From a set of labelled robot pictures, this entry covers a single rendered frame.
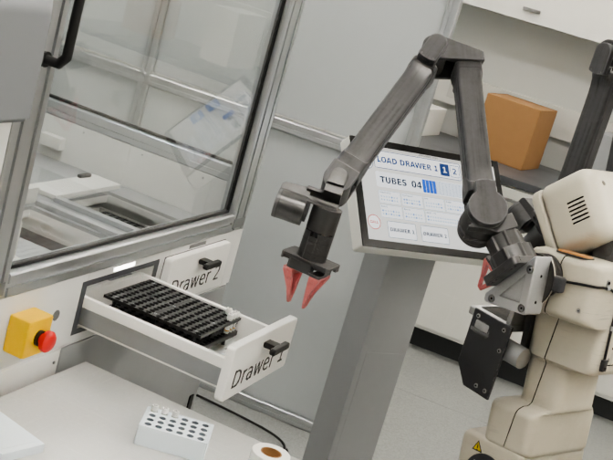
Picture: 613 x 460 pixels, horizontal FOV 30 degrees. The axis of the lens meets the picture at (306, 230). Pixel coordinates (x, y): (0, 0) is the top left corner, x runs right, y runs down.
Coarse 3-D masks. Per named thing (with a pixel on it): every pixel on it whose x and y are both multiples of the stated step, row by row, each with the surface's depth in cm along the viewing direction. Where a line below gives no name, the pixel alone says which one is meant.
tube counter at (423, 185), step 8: (416, 184) 308; (424, 184) 310; (432, 184) 311; (440, 184) 313; (448, 184) 315; (456, 184) 316; (424, 192) 309; (432, 192) 311; (440, 192) 312; (448, 192) 314; (456, 192) 315
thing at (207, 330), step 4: (220, 320) 228; (224, 320) 229; (228, 320) 229; (232, 320) 230; (236, 320) 231; (212, 324) 224; (220, 324) 227; (224, 324) 226; (228, 324) 228; (204, 328) 221; (208, 328) 222; (212, 328) 224; (216, 328) 223; (220, 328) 224; (192, 332) 217; (196, 332) 218; (200, 332) 220; (204, 332) 219; (208, 332) 220; (212, 332) 221; (196, 336) 217; (200, 336) 217; (204, 336) 218
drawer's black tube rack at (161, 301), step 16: (128, 288) 231; (144, 288) 234; (160, 288) 236; (112, 304) 225; (128, 304) 222; (144, 304) 225; (160, 304) 227; (176, 304) 230; (192, 304) 233; (208, 304) 235; (144, 320) 224; (160, 320) 220; (176, 320) 221; (192, 320) 223; (208, 320) 226; (192, 336) 219; (208, 336) 226; (224, 336) 228
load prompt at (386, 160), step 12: (384, 156) 305; (396, 156) 308; (408, 156) 310; (384, 168) 304; (396, 168) 306; (408, 168) 309; (420, 168) 311; (432, 168) 314; (444, 168) 316; (456, 168) 319; (456, 180) 317
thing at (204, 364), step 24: (96, 288) 227; (96, 312) 221; (120, 312) 219; (120, 336) 219; (144, 336) 217; (168, 336) 215; (240, 336) 236; (168, 360) 215; (192, 360) 213; (216, 360) 212; (216, 384) 212
